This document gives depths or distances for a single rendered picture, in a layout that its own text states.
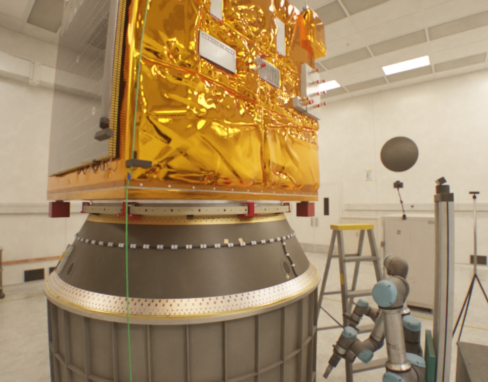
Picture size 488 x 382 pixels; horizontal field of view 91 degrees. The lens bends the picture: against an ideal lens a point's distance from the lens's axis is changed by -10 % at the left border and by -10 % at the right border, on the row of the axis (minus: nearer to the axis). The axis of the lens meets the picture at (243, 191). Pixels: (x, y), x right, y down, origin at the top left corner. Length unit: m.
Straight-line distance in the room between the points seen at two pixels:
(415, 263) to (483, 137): 4.97
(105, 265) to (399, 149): 8.37
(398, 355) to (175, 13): 2.04
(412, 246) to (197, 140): 4.02
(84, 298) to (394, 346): 1.60
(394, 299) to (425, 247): 3.44
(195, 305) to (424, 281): 4.01
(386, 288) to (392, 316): 0.14
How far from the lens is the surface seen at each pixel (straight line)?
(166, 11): 1.64
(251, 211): 1.68
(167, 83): 1.47
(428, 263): 4.86
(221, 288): 1.51
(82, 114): 1.81
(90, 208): 2.01
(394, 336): 1.50
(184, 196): 1.44
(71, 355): 1.98
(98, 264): 1.75
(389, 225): 4.85
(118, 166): 1.33
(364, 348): 1.67
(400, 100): 9.36
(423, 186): 8.79
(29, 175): 6.69
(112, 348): 1.68
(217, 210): 1.59
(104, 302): 1.62
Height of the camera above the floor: 1.73
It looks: 3 degrees up
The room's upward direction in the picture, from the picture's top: straight up
